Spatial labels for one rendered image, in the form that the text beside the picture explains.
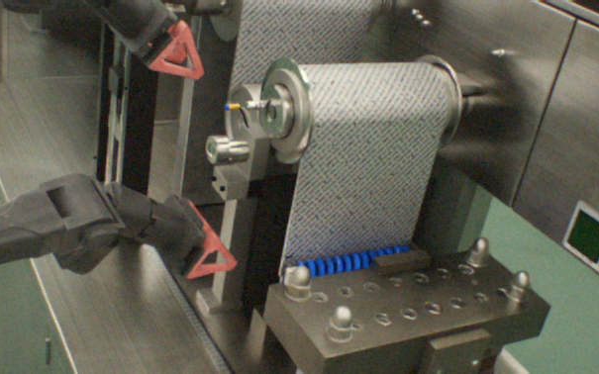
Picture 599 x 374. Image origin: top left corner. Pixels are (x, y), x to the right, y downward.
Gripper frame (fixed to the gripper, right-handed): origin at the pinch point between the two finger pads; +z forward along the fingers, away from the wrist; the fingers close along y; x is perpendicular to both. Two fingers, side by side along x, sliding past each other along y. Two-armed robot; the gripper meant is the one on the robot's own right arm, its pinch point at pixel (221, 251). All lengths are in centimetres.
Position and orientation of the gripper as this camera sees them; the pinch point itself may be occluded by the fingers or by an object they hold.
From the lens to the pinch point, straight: 110.3
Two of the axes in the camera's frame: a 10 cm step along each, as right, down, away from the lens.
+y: 4.7, 4.9, -7.4
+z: 6.6, 3.6, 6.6
